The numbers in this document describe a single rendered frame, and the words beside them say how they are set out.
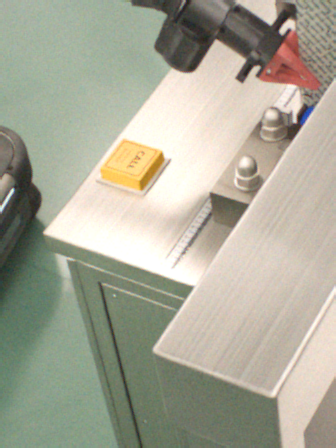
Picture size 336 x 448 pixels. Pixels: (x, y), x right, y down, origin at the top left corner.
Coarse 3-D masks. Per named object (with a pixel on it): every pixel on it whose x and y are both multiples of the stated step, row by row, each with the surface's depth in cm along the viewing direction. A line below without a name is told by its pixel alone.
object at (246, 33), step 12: (240, 12) 175; (288, 12) 177; (228, 24) 175; (240, 24) 175; (252, 24) 175; (264, 24) 175; (276, 24) 176; (216, 36) 177; (228, 36) 175; (240, 36) 175; (252, 36) 175; (264, 36) 174; (240, 48) 176; (252, 48) 175; (252, 60) 173; (240, 72) 176
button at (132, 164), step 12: (120, 144) 196; (132, 144) 195; (144, 144) 195; (120, 156) 194; (132, 156) 194; (144, 156) 193; (156, 156) 193; (108, 168) 193; (120, 168) 192; (132, 168) 192; (144, 168) 192; (156, 168) 194; (120, 180) 192; (132, 180) 191; (144, 180) 191
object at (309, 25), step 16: (304, 16) 169; (320, 16) 168; (304, 32) 171; (320, 32) 170; (304, 48) 173; (320, 48) 172; (320, 64) 174; (320, 80) 176; (304, 96) 180; (320, 96) 178
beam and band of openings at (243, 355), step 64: (320, 128) 88; (320, 192) 84; (256, 256) 81; (320, 256) 80; (192, 320) 78; (256, 320) 78; (320, 320) 77; (192, 384) 77; (256, 384) 75; (320, 384) 81
